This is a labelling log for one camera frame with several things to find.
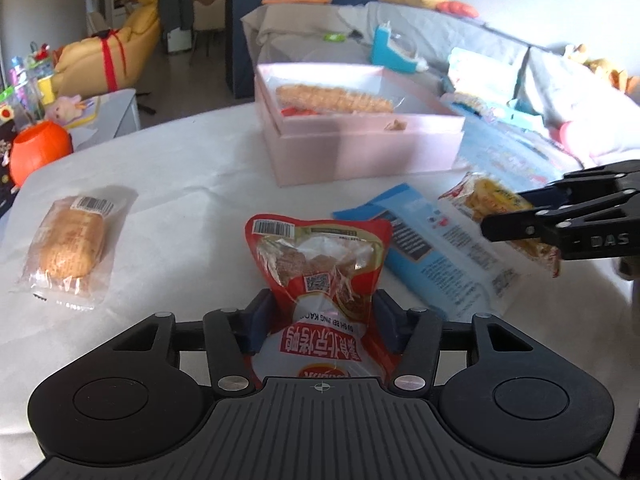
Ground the yellow snack packet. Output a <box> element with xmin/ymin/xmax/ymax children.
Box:
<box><xmin>438</xmin><ymin>170</ymin><xmax>564</xmax><ymax>279</ymax></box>

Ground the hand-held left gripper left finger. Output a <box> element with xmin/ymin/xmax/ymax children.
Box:
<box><xmin>111</xmin><ymin>288</ymin><xmax>276</xmax><ymax>397</ymax></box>

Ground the blue snack packet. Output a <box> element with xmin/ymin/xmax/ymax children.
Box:
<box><xmin>331</xmin><ymin>183</ymin><xmax>527</xmax><ymax>319</ymax></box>

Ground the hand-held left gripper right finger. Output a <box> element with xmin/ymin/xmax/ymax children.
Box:
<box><xmin>373</xmin><ymin>289</ymin><xmax>535</xmax><ymax>398</ymax></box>

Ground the orange pillow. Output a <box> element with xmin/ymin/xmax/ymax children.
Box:
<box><xmin>435</xmin><ymin>0</ymin><xmax>481</xmax><ymax>18</ymax></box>

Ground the blue printed sheet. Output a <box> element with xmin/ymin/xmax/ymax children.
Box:
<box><xmin>441</xmin><ymin>101</ymin><xmax>584</xmax><ymax>192</ymax></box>

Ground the pink cushion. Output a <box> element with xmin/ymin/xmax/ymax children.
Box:
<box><xmin>556</xmin><ymin>119</ymin><xmax>640</xmax><ymax>159</ymax></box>

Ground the clear bread packet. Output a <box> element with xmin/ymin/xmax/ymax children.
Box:
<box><xmin>11</xmin><ymin>184</ymin><xmax>139</xmax><ymax>312</ymax></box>

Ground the orange pumpkin bucket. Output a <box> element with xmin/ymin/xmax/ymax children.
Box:
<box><xmin>9</xmin><ymin>119</ymin><xmax>76</xmax><ymax>185</ymax></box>

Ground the yellow beanbag with red ribbon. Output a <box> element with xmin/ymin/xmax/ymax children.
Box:
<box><xmin>51</xmin><ymin>0</ymin><xmax>164</xmax><ymax>99</ymax></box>

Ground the light blue paper pack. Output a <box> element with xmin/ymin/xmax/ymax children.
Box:
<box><xmin>446</xmin><ymin>46</ymin><xmax>547</xmax><ymax>132</ymax></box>

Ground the long bread packet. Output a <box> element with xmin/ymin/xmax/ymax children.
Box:
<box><xmin>274</xmin><ymin>83</ymin><xmax>397</xmax><ymax>116</ymax></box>

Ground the grey sofa cover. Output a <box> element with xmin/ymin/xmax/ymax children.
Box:
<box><xmin>240</xmin><ymin>1</ymin><xmax>640</xmax><ymax>173</ymax></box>

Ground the dark jacket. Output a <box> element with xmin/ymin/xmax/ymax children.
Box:
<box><xmin>125</xmin><ymin>0</ymin><xmax>195</xmax><ymax>47</ymax></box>

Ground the blue plastic container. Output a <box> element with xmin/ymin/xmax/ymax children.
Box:
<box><xmin>369</xmin><ymin>21</ymin><xmax>430</xmax><ymax>74</ymax></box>

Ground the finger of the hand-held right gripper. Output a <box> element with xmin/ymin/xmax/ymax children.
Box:
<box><xmin>480</xmin><ymin>194</ymin><xmax>627</xmax><ymax>244</ymax></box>
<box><xmin>514</xmin><ymin>158</ymin><xmax>640</xmax><ymax>210</ymax></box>

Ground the white side table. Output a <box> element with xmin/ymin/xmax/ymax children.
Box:
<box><xmin>64</xmin><ymin>87</ymin><xmax>142</xmax><ymax>154</ymax></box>

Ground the navy sofa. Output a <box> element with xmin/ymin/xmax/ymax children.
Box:
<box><xmin>225</xmin><ymin>0</ymin><xmax>382</xmax><ymax>101</ymax></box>

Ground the red and white snack bag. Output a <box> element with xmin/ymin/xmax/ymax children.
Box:
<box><xmin>244</xmin><ymin>213</ymin><xmax>402</xmax><ymax>387</ymax></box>

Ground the yellow plush toy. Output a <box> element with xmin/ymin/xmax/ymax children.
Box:
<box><xmin>564</xmin><ymin>43</ymin><xmax>640</xmax><ymax>94</ymax></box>

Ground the pink cardboard box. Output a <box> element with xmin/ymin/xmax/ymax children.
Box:
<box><xmin>254</xmin><ymin>62</ymin><xmax>467</xmax><ymax>188</ymax></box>

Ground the pink bunny toy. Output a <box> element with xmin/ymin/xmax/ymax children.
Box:
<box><xmin>46</xmin><ymin>94</ymin><xmax>87</xmax><ymax>123</ymax></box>

